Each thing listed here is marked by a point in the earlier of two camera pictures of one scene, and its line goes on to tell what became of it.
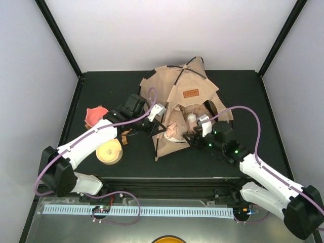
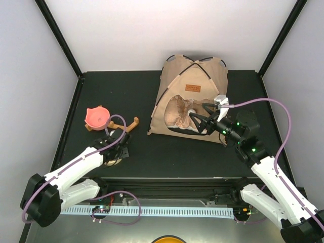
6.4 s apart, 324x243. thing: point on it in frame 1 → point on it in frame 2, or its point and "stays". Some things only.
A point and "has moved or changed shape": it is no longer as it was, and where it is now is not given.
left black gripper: (153, 130) → (125, 152)
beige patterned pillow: (178, 125) has moved or changed shape
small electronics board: (103, 209) stays
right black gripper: (194, 137) → (205, 120)
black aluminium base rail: (224, 190) stays
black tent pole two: (170, 66) → (193, 61)
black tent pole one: (176, 78) → (198, 66)
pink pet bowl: (93, 115) stays
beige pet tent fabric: (163, 88) has moved or changed shape
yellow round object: (169, 239) stays
